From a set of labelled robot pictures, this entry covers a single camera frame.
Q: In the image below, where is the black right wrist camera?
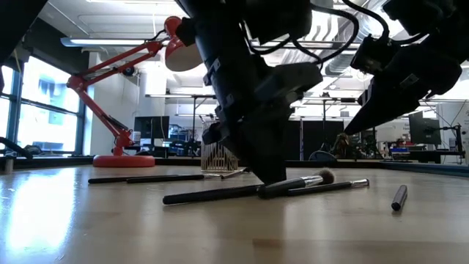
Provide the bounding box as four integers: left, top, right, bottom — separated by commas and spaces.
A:
350, 34, 397, 77

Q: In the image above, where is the gold wire cup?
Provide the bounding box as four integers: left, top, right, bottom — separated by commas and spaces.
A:
200, 119, 241, 172

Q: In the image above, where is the long ceiling light strip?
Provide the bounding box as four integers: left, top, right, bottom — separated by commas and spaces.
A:
60, 36, 169, 48

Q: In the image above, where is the fluffy-headed black makeup brush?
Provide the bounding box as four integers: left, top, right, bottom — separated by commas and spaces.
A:
256, 168, 336, 200

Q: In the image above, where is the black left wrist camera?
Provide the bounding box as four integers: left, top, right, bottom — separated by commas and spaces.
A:
262, 61, 324, 106

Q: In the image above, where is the dark office chair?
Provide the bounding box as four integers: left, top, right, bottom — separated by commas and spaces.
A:
309, 150, 338, 162

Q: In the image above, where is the black camera cable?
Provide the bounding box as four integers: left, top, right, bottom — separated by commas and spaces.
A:
289, 3, 361, 69

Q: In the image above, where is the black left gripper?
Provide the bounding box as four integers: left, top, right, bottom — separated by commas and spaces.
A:
193, 21, 290, 185

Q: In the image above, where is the long black-handled makeup brush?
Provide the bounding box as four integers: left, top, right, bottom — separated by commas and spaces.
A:
162, 184, 263, 205

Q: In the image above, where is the black computer monitor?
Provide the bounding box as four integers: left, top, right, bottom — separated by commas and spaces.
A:
133, 116, 171, 140

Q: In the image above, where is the black aluminium table frame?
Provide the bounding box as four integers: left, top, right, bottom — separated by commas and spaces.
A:
0, 155, 469, 177

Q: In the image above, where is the person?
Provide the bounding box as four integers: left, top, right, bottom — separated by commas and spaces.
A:
331, 132, 355, 159

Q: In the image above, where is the grey background metal frame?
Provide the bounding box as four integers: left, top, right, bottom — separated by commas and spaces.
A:
145, 94, 377, 161

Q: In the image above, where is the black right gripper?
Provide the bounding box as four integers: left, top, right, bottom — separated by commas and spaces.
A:
344, 32, 469, 136

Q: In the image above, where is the cluttered background desk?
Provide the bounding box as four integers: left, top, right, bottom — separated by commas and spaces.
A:
124, 141, 202, 158

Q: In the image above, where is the red desk lamp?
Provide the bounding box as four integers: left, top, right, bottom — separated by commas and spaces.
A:
67, 15, 204, 169

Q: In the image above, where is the black monitor on arm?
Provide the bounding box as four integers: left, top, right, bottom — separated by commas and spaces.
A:
408, 111, 463, 155

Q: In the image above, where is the dark background desk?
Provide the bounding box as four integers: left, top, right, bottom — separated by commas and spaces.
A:
388, 146, 466, 165

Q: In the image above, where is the large framed window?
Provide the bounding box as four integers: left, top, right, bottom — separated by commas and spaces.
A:
0, 54, 89, 158

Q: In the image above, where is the silver ventilation duct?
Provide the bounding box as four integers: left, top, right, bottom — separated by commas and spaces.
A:
281, 14, 389, 78

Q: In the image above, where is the black partition wall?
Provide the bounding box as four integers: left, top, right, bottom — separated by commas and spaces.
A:
285, 120, 345, 161

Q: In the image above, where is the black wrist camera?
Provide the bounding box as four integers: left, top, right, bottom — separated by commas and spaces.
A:
262, 61, 324, 106
350, 34, 397, 77

